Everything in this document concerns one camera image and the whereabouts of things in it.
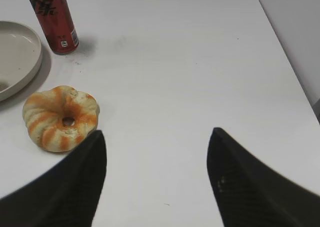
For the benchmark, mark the beige ceramic plate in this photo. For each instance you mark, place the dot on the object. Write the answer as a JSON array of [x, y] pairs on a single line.
[[21, 55]]

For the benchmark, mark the red soda can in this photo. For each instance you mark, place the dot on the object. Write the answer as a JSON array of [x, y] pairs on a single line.
[[57, 25]]

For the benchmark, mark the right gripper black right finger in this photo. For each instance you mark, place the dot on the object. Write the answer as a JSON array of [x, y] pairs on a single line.
[[248, 193]]

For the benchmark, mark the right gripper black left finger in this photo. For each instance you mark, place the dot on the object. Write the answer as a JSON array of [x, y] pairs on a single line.
[[67, 195]]

